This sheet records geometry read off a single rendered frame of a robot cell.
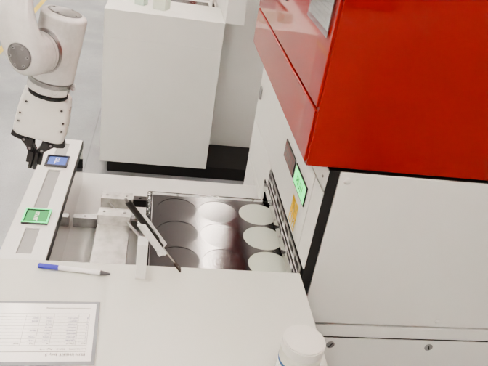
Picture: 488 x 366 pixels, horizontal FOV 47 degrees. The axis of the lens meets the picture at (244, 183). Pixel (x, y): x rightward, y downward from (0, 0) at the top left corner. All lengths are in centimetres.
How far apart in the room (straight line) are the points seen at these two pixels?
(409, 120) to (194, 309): 54
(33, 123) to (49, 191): 29
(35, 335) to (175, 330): 24
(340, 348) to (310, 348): 49
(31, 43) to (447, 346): 115
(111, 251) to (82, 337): 37
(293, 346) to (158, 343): 24
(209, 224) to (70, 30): 61
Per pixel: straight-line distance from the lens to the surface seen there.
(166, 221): 143
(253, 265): 133
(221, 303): 112
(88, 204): 163
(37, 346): 103
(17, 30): 105
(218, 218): 147
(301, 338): 95
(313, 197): 118
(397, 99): 108
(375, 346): 144
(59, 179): 147
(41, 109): 117
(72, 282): 114
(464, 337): 152
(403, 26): 103
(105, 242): 139
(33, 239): 127
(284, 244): 135
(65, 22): 109
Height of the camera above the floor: 171
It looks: 29 degrees down
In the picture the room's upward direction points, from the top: 10 degrees clockwise
